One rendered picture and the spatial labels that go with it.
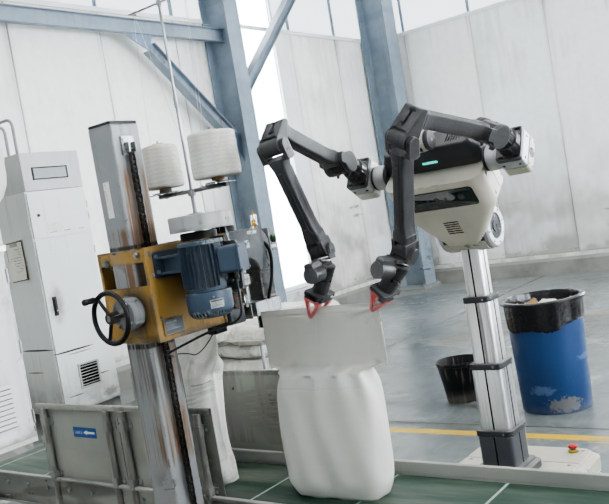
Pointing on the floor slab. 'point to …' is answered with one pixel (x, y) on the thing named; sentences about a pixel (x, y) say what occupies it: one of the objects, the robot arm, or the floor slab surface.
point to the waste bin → (550, 350)
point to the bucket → (457, 378)
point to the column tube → (160, 429)
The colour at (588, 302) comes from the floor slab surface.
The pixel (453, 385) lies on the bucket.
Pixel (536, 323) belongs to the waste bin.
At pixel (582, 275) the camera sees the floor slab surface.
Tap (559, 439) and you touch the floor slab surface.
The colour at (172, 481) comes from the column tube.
